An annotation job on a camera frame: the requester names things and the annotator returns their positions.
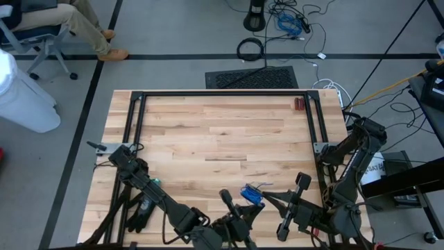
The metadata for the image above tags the white waste bin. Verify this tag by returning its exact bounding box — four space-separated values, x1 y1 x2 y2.
0 48 62 134

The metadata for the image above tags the yellow cable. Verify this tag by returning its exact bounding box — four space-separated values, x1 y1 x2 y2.
342 59 444 111

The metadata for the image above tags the black box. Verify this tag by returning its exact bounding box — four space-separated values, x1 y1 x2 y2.
381 150 413 177

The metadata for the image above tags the black equipment desk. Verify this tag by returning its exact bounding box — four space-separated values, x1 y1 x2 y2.
408 58 444 149

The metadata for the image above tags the black power strip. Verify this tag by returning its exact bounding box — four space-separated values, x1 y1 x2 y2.
296 14 311 34

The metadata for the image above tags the blue cord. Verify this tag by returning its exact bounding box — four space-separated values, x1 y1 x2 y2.
241 182 275 206

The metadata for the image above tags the black coiled cable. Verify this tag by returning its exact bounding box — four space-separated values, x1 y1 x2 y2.
236 37 266 63

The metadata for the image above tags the black stand beam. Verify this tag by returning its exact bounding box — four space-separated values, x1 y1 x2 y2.
360 156 444 244

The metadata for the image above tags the small black lever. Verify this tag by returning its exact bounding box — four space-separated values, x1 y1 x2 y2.
86 140 108 152

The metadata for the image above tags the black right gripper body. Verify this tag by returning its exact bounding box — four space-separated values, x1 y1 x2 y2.
276 172 325 242

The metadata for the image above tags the white power strip cable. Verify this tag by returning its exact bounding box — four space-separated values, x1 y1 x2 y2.
311 78 354 117

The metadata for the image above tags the black glove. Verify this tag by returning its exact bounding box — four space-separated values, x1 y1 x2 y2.
126 193 157 234

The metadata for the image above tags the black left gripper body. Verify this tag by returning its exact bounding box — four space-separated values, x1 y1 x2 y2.
210 189 259 250

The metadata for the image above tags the thin black slanted pole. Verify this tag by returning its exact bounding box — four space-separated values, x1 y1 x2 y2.
345 0 427 110

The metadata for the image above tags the black floor mat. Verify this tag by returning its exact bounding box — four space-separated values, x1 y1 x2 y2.
205 66 300 90

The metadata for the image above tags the black aluminium table frame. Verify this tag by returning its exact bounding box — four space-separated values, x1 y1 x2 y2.
103 89 348 250

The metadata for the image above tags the black cable loop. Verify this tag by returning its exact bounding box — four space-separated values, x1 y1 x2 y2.
161 204 212 246

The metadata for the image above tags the person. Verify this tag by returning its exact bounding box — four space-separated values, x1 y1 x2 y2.
0 0 130 63

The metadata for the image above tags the blue coiled cable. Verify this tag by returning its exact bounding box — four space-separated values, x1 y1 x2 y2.
275 12 304 37

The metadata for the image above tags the grey office chair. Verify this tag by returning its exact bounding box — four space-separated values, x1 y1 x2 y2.
0 3 79 81

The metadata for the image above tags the black cylindrical stand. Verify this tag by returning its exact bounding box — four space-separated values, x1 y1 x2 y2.
242 0 267 33

